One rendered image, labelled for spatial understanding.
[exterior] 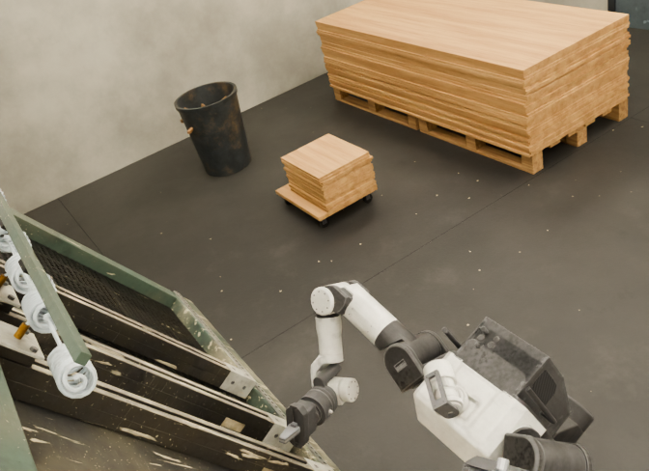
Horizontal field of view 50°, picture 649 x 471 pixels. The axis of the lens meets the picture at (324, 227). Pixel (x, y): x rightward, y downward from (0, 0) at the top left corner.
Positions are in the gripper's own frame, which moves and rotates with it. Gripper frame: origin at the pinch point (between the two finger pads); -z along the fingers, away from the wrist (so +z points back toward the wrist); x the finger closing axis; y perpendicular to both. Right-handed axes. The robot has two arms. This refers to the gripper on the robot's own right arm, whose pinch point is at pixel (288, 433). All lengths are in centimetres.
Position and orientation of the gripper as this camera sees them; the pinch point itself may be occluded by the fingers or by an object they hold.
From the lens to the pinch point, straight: 186.0
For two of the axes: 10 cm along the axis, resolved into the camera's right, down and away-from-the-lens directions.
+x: -0.3, -9.3, -3.6
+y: 8.6, 1.6, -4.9
